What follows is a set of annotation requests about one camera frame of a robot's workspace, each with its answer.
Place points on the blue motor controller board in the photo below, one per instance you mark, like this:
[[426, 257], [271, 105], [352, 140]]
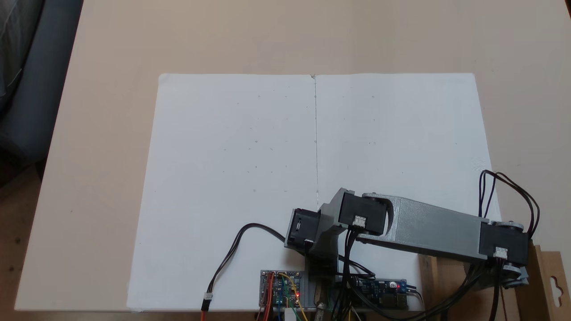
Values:
[[279, 290]]

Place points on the metal table clamp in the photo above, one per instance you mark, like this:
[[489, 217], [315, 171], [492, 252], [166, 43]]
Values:
[[319, 296]]

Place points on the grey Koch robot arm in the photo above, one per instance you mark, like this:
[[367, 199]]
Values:
[[428, 227]]

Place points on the white paper sheet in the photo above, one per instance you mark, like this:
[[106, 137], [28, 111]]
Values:
[[200, 178], [401, 142]]

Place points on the white plug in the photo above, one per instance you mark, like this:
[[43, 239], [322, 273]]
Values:
[[290, 314]]

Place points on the blue power converter board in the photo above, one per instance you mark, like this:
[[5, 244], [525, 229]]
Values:
[[388, 290]]

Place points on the brown cardboard box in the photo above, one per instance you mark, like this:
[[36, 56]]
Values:
[[540, 290]]

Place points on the dark grey upholstered seat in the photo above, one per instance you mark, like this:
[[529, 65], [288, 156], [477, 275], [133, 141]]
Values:
[[26, 89]]

